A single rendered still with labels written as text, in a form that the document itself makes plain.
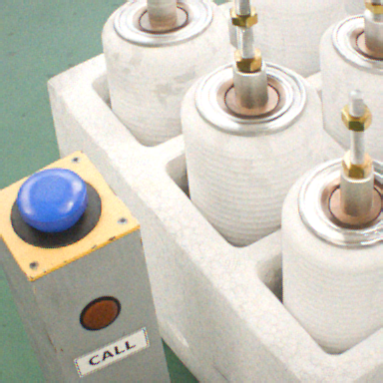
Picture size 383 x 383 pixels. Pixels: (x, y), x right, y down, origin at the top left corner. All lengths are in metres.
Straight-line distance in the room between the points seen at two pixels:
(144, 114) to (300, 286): 0.21
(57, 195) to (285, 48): 0.33
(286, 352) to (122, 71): 0.25
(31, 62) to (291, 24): 0.45
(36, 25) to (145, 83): 0.49
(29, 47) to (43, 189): 0.67
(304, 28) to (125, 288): 0.32
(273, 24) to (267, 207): 0.17
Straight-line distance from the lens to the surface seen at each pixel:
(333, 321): 0.70
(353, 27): 0.82
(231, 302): 0.73
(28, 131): 1.14
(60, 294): 0.60
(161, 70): 0.81
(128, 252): 0.60
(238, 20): 0.70
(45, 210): 0.59
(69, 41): 1.25
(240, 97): 0.74
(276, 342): 0.70
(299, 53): 0.88
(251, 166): 0.73
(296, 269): 0.68
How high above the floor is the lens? 0.75
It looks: 45 degrees down
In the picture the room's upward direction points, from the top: 7 degrees counter-clockwise
